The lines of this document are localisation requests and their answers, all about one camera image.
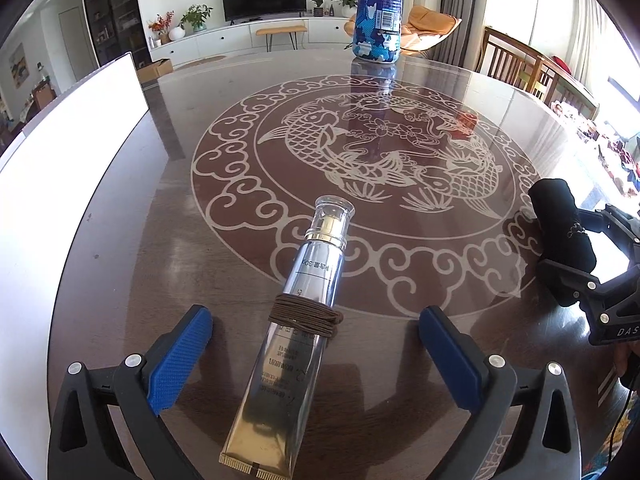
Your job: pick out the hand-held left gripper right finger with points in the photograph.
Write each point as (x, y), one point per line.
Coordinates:
(450, 355)

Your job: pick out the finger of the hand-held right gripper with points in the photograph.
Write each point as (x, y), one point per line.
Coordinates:
(620, 225)
(590, 287)

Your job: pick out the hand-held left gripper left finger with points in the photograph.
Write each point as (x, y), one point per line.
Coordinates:
(175, 360)

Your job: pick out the black cloth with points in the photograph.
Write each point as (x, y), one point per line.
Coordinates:
(555, 220)

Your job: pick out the silver cosmetic tube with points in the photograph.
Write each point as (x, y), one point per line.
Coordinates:
(290, 335)

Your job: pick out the white cardboard box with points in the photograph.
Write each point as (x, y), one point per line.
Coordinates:
(75, 135)

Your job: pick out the slatted wooden chair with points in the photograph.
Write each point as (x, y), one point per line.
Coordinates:
(565, 85)
(505, 57)

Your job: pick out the orange lounge chair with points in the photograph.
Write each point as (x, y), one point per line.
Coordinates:
(430, 22)

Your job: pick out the brown cardboard box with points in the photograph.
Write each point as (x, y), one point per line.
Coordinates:
(155, 71)

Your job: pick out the blue camouflage spray can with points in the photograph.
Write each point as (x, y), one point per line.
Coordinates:
(377, 15)

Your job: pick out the white television cabinet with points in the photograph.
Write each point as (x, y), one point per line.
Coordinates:
(225, 40)

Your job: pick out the white round vase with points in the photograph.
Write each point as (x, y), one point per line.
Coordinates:
(177, 33)

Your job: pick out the white door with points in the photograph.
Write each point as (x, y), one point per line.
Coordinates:
(77, 45)

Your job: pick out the red flower plant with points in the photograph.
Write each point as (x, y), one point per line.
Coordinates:
(161, 25)

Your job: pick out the green potted plant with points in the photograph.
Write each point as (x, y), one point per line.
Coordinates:
(196, 17)

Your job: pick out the wooden bench with metal legs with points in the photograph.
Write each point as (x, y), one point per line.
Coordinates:
(280, 31)

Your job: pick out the leafy plant in white pot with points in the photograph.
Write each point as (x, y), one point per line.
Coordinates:
(346, 0)

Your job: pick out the dark glass display cabinet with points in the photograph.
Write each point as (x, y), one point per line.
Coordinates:
(115, 5)

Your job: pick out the small potted plant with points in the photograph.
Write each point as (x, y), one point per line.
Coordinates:
(317, 5)

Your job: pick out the wall painting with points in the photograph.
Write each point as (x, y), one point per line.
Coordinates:
(17, 65)

